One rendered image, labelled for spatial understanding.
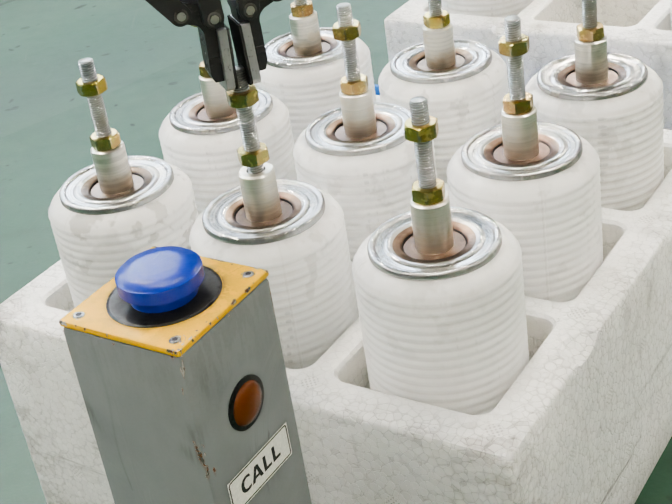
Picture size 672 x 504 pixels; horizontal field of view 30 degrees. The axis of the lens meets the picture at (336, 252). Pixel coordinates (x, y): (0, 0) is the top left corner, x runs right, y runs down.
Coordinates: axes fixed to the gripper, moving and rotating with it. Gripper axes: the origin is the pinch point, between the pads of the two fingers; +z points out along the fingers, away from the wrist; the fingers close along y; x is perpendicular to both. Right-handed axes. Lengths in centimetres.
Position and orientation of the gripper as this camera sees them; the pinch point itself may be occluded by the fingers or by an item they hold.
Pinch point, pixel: (233, 51)
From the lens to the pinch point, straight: 72.4
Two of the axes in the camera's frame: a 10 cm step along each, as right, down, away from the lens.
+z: 1.4, 8.6, 5.0
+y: 9.2, -2.9, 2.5
